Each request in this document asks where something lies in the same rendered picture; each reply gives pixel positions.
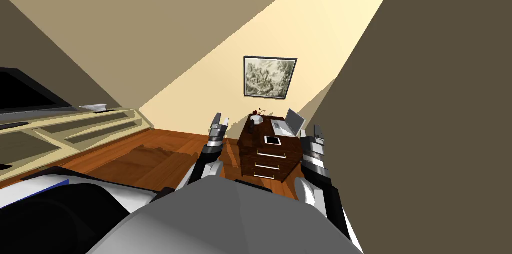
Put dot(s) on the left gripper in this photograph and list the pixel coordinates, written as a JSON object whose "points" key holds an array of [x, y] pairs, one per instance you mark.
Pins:
{"points": [[218, 127]]}

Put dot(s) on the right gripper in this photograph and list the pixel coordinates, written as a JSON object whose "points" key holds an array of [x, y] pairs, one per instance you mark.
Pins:
{"points": [[313, 145]]}

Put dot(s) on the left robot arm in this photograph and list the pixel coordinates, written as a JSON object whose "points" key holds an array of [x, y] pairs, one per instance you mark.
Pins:
{"points": [[207, 158]]}

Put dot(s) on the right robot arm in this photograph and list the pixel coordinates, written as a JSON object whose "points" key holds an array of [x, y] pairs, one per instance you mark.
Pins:
{"points": [[322, 190]]}

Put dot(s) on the dark brown wooden dresser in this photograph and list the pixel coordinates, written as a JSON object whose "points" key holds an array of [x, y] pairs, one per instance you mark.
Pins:
{"points": [[268, 161]]}

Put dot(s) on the black framed landscape picture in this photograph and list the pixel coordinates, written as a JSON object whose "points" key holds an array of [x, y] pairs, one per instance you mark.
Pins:
{"points": [[268, 77]]}

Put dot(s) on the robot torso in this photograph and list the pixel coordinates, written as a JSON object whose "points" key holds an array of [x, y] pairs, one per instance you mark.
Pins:
{"points": [[224, 222]]}

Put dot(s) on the cream television stand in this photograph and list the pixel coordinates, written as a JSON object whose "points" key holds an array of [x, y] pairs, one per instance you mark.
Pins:
{"points": [[48, 134]]}

